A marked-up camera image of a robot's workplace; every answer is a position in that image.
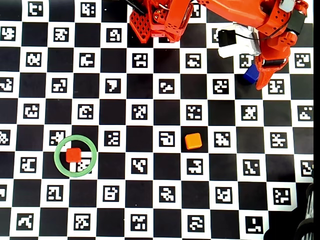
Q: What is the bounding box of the orange cube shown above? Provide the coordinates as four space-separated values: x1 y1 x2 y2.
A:
184 132 203 150

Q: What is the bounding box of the small grey square block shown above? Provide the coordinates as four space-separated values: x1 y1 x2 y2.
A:
279 0 295 12

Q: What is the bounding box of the orange-red gripper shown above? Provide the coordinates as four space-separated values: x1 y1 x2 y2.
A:
255 30 299 91

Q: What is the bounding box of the black coiled camera stand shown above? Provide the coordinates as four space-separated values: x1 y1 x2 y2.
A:
294 182 315 240

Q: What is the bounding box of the blue cube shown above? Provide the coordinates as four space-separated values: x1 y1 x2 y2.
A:
243 63 260 85

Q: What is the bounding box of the thin black camera cable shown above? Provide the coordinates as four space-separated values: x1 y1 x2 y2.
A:
233 23 291 41

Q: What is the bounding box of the red cube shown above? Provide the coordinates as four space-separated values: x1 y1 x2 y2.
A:
65 147 83 163

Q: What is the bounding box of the green ring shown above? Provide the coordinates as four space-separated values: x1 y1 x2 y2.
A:
53 134 98 178

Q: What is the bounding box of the black white marker checkerboard mat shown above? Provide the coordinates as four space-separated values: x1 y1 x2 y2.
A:
0 0 315 240

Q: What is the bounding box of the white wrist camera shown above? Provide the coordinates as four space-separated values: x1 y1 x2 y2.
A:
217 23 262 59

